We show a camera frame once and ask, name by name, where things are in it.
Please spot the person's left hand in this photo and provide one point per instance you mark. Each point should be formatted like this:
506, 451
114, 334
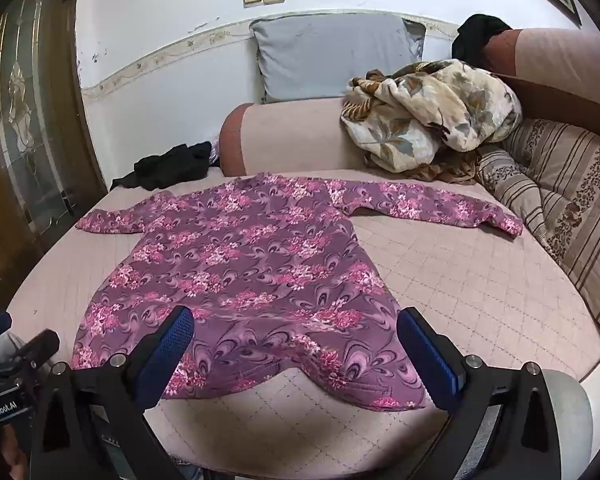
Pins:
12, 452

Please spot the black garment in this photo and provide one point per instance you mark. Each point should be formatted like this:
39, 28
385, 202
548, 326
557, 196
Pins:
477, 35

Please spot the striped brown cushion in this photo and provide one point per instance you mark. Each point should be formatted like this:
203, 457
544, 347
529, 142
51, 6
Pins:
565, 195

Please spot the pink sofa backrest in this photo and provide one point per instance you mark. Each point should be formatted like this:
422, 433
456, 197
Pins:
555, 60

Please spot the purple floral garment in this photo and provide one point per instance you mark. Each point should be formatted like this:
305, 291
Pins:
260, 270

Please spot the black cloth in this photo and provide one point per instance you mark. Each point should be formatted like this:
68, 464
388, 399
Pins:
175, 165

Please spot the person's left leg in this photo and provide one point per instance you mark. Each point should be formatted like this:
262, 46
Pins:
0, 347

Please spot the pink quilted sofa bed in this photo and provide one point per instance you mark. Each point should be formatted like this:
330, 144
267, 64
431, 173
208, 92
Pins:
455, 270

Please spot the reddish brown cushion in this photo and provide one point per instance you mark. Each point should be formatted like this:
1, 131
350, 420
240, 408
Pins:
290, 135

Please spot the wooden door with glass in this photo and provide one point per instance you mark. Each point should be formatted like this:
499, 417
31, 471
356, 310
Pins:
25, 110

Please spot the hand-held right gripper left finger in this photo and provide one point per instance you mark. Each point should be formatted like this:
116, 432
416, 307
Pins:
167, 350

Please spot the cream floral blanket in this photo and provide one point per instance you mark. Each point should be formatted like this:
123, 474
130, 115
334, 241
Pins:
430, 110

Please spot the grey pillow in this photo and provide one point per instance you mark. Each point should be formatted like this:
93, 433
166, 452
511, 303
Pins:
325, 55

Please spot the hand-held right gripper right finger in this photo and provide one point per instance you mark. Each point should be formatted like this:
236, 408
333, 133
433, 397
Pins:
430, 360

